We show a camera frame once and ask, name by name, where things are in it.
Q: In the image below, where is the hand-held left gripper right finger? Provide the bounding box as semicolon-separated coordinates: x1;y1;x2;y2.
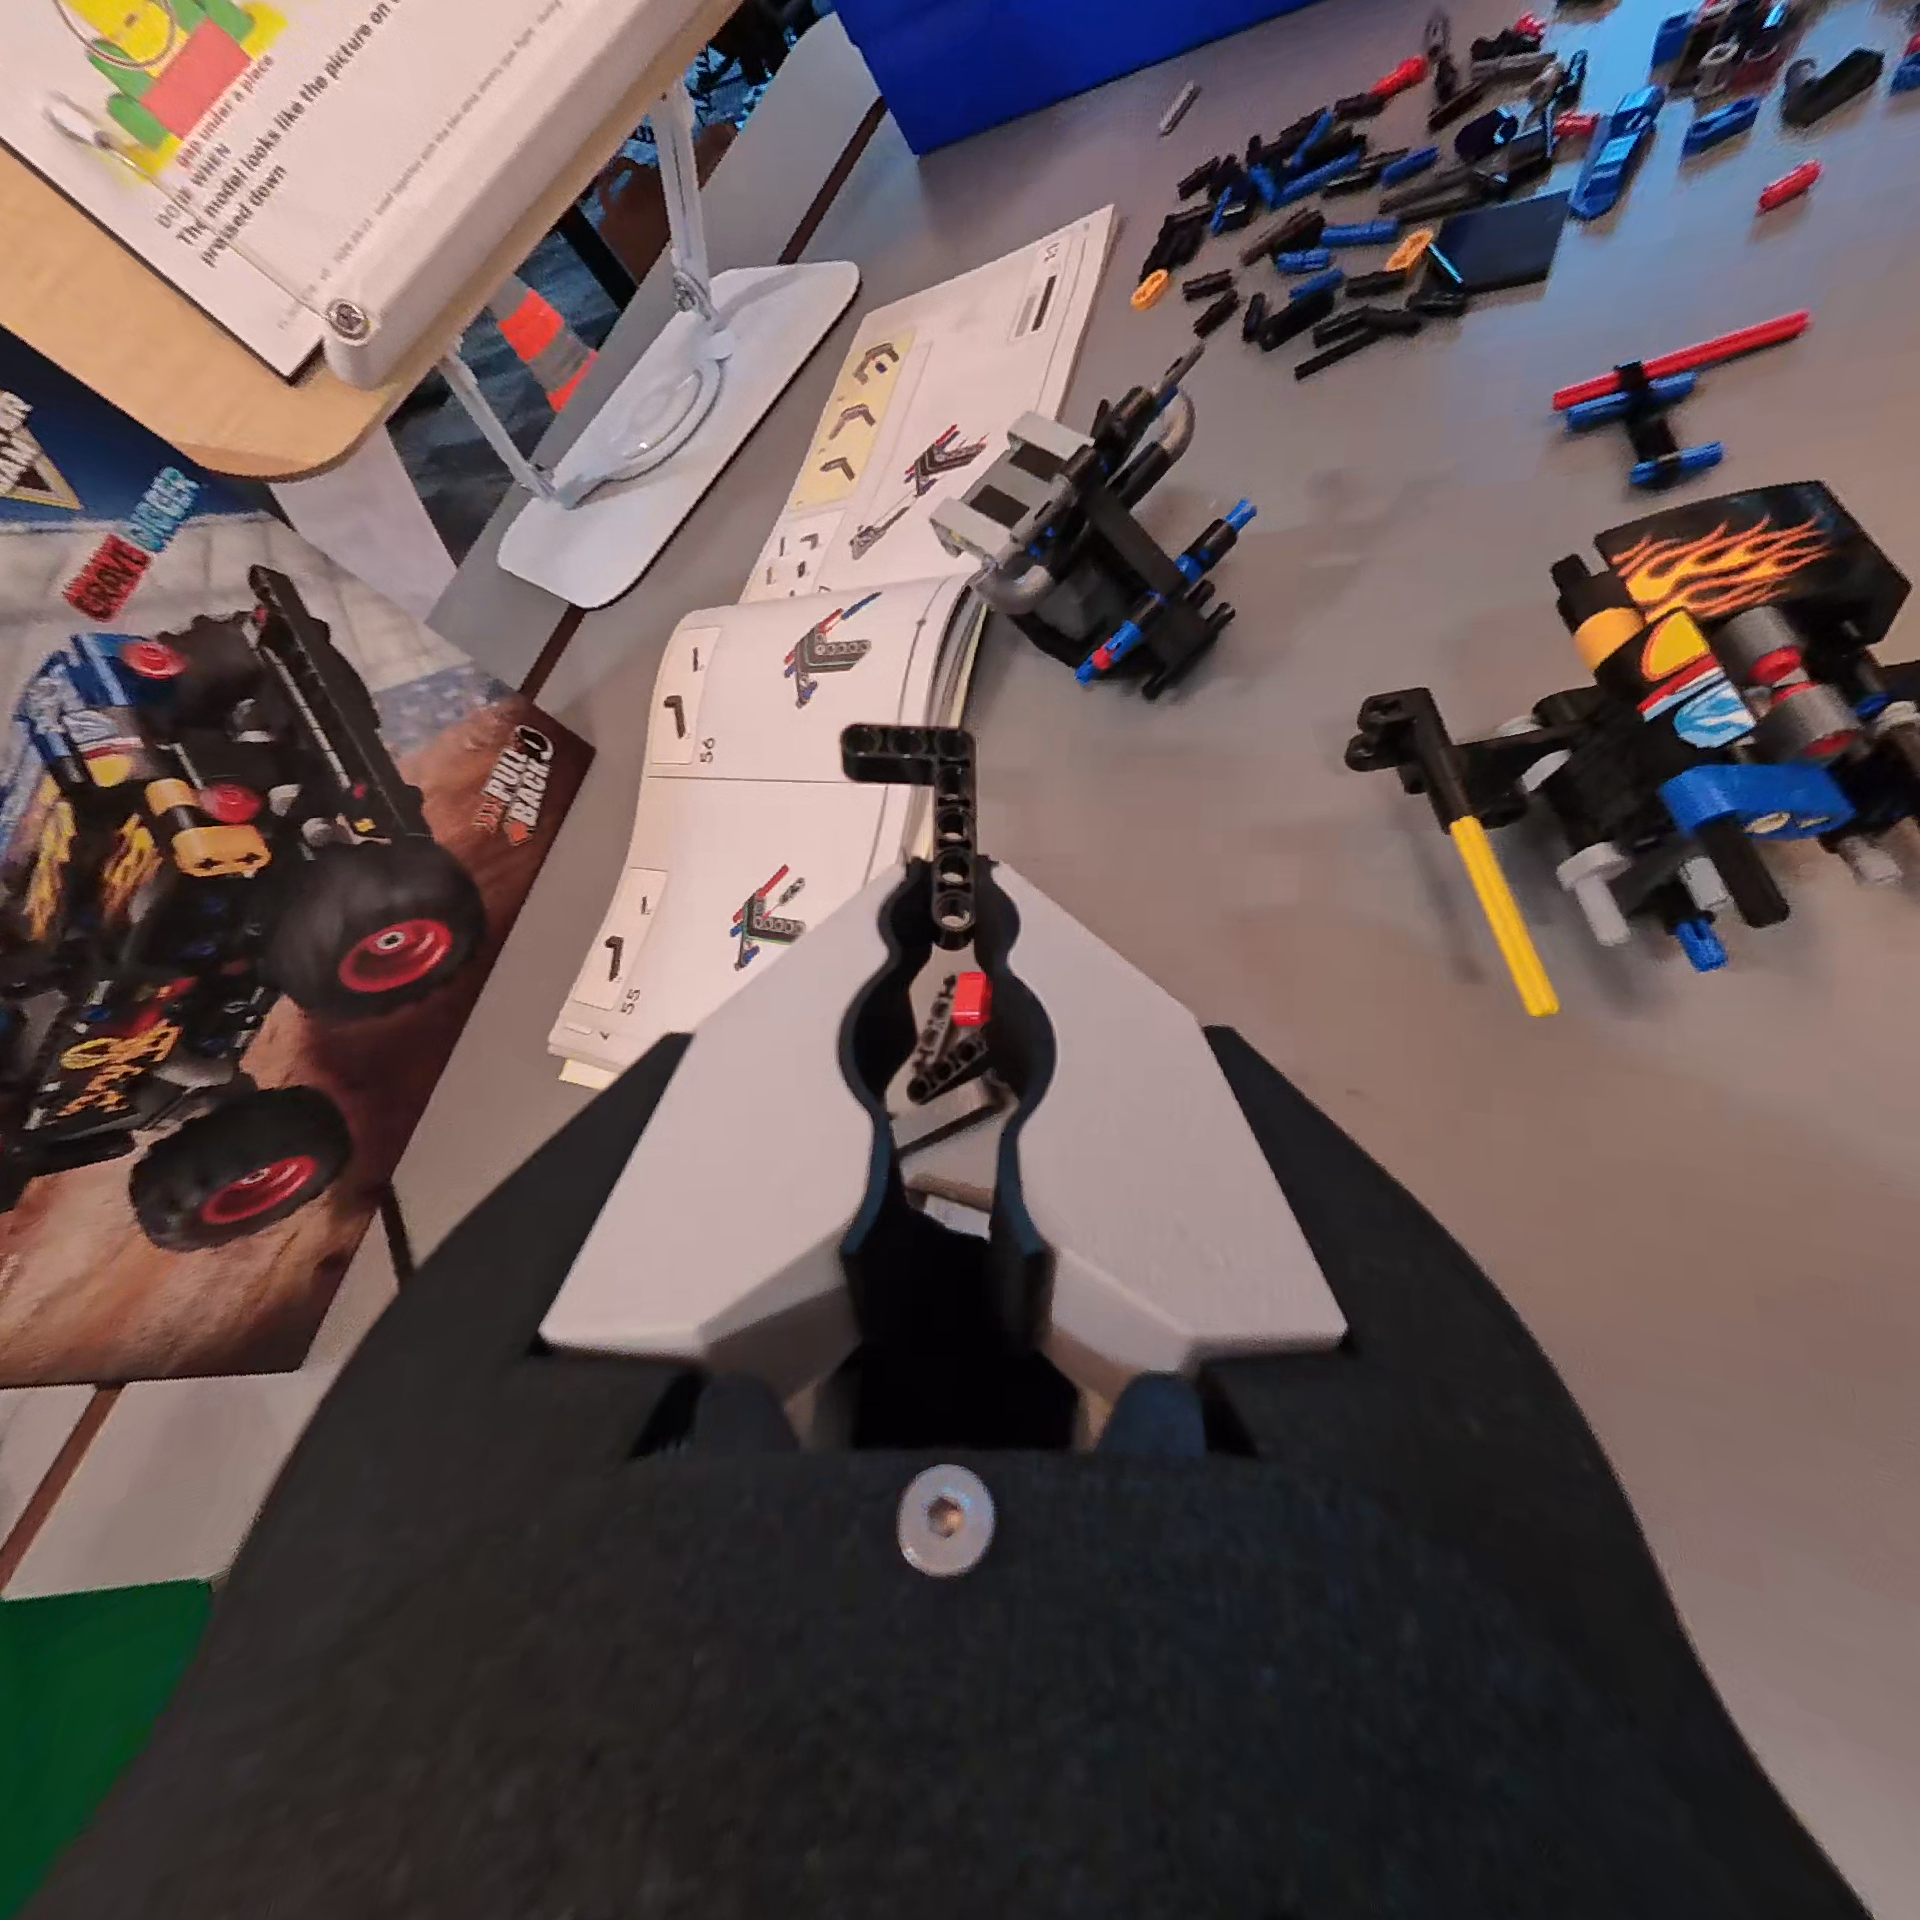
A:
978;862;1351;1378

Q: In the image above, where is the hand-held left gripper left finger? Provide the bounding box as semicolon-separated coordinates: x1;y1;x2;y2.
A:
535;862;914;1375

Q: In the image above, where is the black angled lego beam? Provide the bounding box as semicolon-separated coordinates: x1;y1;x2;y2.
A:
840;725;983;941

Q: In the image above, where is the black lego piece with red pin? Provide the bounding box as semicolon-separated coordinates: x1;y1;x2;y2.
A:
900;972;1037;1120

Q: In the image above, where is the lego instruction booklet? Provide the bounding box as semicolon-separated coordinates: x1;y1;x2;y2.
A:
546;202;1120;1087

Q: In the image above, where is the lego set box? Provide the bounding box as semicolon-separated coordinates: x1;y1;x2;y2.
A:
0;331;598;1391

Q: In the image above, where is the grey black lego subassembly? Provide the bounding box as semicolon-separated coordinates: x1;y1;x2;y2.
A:
929;383;1258;702

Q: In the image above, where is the flame printed lego truck chassis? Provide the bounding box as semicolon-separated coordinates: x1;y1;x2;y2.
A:
1343;480;1920;1021

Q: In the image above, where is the red axle lego cross assembly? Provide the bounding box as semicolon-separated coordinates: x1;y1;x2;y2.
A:
1551;310;1812;490

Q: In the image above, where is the pile of small lego pieces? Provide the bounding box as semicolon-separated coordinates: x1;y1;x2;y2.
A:
1132;0;1920;378

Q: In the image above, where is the white stand base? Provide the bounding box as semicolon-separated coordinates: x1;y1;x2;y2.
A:
434;91;863;611

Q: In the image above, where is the green plastic bin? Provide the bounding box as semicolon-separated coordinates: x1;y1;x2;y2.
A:
0;1578;216;1920

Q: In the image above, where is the orange striped cone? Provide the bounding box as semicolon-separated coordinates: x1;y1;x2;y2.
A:
493;284;601;415

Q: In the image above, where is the printed instruction sheet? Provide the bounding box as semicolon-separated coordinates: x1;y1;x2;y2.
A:
0;0;670;391

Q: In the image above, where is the blue plastic bin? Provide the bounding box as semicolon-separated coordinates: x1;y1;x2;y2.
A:
832;0;1308;156

